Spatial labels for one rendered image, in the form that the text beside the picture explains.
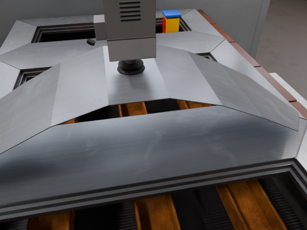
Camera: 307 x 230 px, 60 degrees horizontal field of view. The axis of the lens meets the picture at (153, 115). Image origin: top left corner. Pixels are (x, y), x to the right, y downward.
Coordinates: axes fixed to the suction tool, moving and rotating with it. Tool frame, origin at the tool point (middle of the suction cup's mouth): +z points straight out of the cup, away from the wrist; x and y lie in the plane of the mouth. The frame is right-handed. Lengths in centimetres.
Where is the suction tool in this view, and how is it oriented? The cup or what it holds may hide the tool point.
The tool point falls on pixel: (131, 75)
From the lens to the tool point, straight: 42.5
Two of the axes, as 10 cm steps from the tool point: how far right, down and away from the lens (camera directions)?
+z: 0.1, 7.8, 6.3
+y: 1.7, 6.2, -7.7
